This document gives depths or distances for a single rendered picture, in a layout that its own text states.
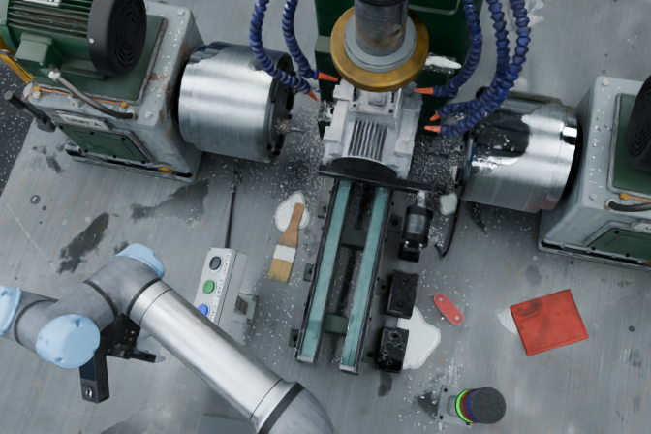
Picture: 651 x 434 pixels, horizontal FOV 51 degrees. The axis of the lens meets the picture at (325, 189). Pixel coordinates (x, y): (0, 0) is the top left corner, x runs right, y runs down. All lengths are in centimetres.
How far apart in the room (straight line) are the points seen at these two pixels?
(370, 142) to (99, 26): 58
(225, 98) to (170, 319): 56
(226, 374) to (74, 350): 21
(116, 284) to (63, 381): 73
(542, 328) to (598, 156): 46
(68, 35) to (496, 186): 88
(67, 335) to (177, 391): 70
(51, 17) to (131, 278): 57
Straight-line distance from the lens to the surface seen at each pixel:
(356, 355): 155
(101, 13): 136
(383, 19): 113
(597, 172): 142
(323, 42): 149
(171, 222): 176
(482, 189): 144
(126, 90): 149
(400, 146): 146
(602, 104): 148
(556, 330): 169
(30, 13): 144
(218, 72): 147
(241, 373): 102
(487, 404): 123
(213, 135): 148
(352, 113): 143
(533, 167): 141
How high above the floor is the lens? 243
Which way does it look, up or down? 72 degrees down
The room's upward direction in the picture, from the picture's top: 10 degrees counter-clockwise
